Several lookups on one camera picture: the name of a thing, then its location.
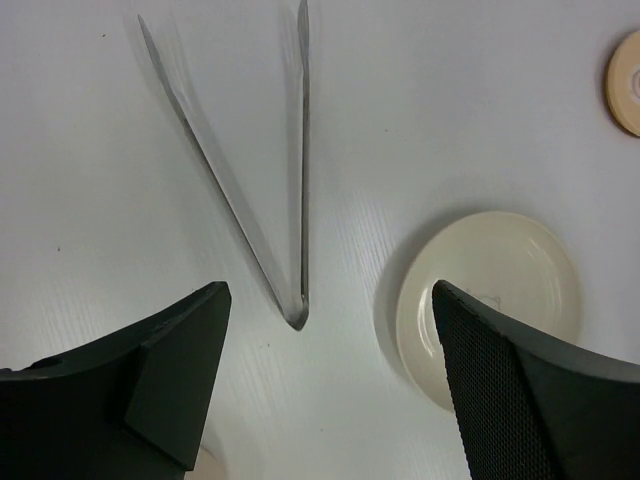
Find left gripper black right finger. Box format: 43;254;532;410
432;280;639;479

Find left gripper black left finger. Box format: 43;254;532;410
1;282;232;479

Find metal serving tongs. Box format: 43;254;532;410
136;1;311;331

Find beige lunch box lid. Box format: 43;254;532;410
603;30;639;138

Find beige round plate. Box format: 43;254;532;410
395;211;583;411

